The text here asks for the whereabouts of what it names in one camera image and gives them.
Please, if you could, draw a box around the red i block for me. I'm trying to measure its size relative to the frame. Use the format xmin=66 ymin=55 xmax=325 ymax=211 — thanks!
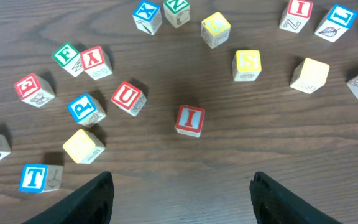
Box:
xmin=175 ymin=105 xmax=205 ymax=138
xmin=279 ymin=0 xmax=313 ymax=33

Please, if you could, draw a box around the red I block right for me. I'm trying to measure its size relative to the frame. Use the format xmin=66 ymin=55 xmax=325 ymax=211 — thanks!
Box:
xmin=279 ymin=0 xmax=313 ymax=33

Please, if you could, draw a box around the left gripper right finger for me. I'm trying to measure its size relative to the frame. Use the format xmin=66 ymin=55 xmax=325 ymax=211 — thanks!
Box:
xmin=249 ymin=172 xmax=341 ymax=224

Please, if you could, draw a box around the blue T block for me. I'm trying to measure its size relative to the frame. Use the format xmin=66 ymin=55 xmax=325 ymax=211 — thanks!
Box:
xmin=18 ymin=164 xmax=63 ymax=194

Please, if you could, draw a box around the green N block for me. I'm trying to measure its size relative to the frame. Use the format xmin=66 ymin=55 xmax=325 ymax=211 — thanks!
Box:
xmin=163 ymin=0 xmax=191 ymax=28

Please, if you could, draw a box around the red E block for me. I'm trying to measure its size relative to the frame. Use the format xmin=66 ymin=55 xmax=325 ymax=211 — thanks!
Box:
xmin=14 ymin=73 xmax=55 ymax=108

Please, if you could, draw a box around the blue X block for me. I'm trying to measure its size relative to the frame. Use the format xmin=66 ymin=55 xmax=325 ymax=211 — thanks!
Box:
xmin=132 ymin=0 xmax=163 ymax=35

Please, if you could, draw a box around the yellow S block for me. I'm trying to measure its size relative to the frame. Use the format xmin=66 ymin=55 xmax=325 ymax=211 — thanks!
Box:
xmin=232 ymin=50 xmax=262 ymax=82

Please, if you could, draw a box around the red U block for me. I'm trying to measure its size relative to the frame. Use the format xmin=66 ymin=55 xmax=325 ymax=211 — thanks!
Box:
xmin=111 ymin=82 xmax=147 ymax=117

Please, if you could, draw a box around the red Y block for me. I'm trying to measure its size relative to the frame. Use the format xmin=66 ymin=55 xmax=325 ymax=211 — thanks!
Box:
xmin=80 ymin=46 xmax=113 ymax=80

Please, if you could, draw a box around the blue L block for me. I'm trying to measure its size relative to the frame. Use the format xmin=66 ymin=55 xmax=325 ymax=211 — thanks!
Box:
xmin=314 ymin=4 xmax=357 ymax=42

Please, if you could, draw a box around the yellow C block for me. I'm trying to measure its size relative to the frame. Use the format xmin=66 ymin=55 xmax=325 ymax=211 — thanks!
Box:
xmin=201 ymin=12 xmax=231 ymax=49

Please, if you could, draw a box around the yellow block left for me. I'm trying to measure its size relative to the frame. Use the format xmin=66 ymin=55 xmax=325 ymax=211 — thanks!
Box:
xmin=63 ymin=129 xmax=105 ymax=164

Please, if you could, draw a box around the green F block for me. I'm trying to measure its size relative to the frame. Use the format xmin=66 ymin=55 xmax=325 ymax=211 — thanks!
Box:
xmin=52 ymin=42 xmax=84 ymax=77

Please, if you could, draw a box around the red I block centre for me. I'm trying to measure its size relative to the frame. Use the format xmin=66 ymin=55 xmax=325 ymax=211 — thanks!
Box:
xmin=175 ymin=105 xmax=205 ymax=138

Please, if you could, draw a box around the blue P block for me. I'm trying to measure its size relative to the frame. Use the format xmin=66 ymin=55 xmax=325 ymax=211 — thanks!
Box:
xmin=67 ymin=93 xmax=106 ymax=128

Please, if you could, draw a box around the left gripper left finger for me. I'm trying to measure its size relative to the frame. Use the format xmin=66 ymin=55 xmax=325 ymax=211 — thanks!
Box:
xmin=23 ymin=171 xmax=114 ymax=224

